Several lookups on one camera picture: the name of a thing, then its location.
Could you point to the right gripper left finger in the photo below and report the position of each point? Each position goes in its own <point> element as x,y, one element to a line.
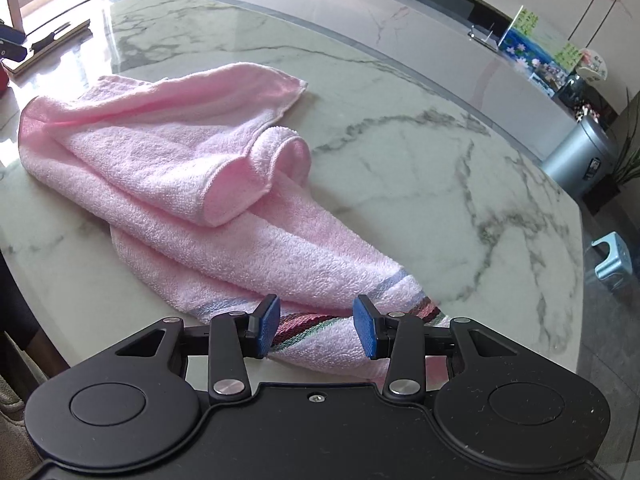
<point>232,338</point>

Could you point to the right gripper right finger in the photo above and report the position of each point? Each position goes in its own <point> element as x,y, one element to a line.
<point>400,340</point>

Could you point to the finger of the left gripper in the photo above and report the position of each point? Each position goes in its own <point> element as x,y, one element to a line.
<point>10,34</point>

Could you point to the pink terry towel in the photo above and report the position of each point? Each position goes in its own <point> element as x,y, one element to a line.
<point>206,196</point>

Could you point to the wooden tray with knife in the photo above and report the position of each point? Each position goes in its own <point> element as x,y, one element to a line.
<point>62,35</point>

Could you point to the light blue plastic stool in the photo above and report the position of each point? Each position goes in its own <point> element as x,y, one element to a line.
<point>615,267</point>

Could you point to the silver metal trash bin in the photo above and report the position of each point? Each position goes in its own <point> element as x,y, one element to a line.
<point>582,159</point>

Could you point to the green potted plant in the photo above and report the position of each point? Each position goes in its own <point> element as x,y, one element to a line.
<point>627,165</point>

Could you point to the lotus painting with calligraphy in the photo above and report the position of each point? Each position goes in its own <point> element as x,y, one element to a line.
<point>539,51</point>

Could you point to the white paper fan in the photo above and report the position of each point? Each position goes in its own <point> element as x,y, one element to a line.
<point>591,66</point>

